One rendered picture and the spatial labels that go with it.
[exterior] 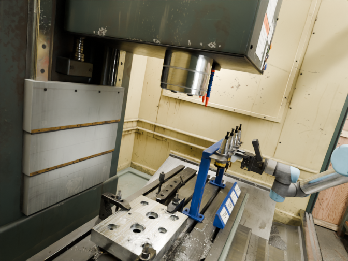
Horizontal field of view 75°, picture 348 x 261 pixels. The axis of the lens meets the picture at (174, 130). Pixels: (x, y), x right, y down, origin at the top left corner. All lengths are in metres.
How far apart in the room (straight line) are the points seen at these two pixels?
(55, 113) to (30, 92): 0.12
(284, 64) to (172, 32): 1.16
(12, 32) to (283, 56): 1.47
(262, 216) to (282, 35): 1.19
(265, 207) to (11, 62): 1.57
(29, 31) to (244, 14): 0.66
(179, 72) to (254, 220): 1.19
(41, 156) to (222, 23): 0.77
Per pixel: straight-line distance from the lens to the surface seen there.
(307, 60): 1.74
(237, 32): 0.62
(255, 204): 1.72
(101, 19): 0.84
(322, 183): 1.28
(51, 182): 1.07
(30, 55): 0.92
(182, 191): 1.34
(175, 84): 0.71
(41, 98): 0.91
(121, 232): 0.84
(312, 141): 1.75
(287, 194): 1.31
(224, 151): 1.04
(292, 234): 1.82
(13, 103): 0.92
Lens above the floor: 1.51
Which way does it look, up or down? 13 degrees down
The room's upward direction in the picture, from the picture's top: 11 degrees clockwise
